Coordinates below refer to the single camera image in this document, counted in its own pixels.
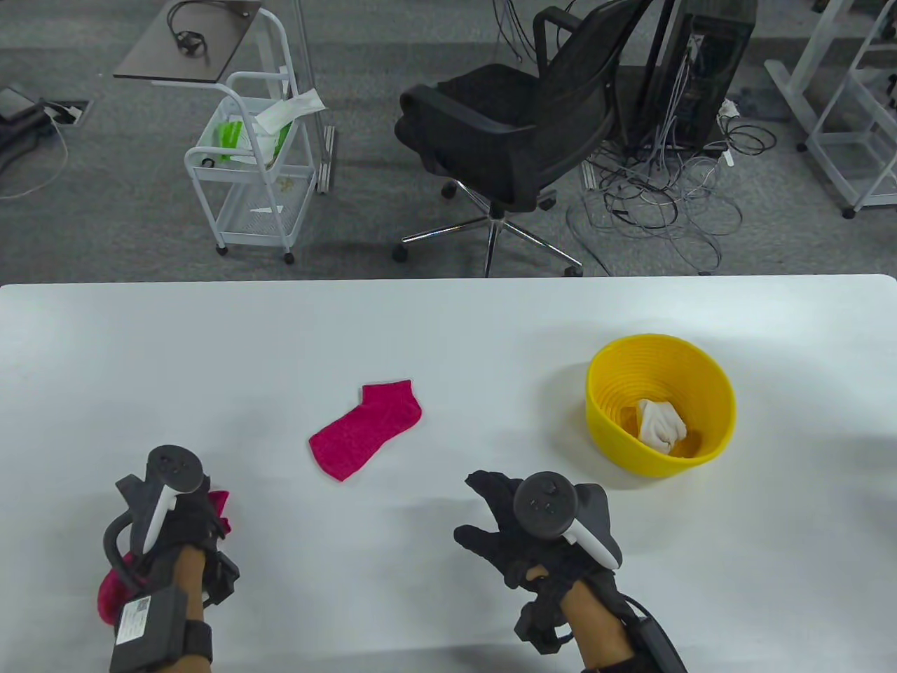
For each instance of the grey side table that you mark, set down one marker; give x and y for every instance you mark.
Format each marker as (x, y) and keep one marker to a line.
(161, 59)

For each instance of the black computer tower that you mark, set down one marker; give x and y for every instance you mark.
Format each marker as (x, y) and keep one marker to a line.
(722, 63)

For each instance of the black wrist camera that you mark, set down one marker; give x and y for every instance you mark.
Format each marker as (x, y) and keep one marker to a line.
(223, 578)
(539, 627)

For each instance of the person's left forearm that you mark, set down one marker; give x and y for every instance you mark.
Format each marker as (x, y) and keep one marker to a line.
(190, 582)

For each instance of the person's right hand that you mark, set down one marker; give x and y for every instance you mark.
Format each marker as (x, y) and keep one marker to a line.
(518, 554)

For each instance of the white metal rack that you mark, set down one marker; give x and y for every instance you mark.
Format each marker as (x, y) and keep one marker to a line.
(830, 172)

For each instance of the black office chair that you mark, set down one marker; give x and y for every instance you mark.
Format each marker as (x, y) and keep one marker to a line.
(490, 119)

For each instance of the grey and white controller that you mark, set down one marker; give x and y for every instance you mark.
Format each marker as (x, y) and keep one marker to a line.
(545, 503)
(174, 466)

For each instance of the green packet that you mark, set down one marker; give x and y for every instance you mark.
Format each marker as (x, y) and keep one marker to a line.
(230, 137)

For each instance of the floor outlet box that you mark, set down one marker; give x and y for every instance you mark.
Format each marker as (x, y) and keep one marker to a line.
(66, 112)

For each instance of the person's left hand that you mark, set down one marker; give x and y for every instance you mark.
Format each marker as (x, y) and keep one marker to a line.
(189, 522)

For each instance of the person's right forearm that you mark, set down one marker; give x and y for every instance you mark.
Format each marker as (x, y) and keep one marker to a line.
(596, 624)

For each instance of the yellow ribbed basket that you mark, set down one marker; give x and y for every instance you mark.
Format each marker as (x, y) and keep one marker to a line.
(624, 378)

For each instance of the white rolling cart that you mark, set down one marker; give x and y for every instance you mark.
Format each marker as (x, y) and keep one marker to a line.
(245, 224)

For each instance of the white paper sheet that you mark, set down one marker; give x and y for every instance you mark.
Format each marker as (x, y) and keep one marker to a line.
(294, 109)

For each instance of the white power strip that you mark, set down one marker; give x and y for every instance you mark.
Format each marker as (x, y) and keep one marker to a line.
(729, 109)

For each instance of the white desk leg frame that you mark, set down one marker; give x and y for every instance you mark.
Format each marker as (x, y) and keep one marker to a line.
(788, 91)

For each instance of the pink sock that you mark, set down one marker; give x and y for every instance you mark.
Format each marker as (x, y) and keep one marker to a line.
(371, 427)
(112, 592)

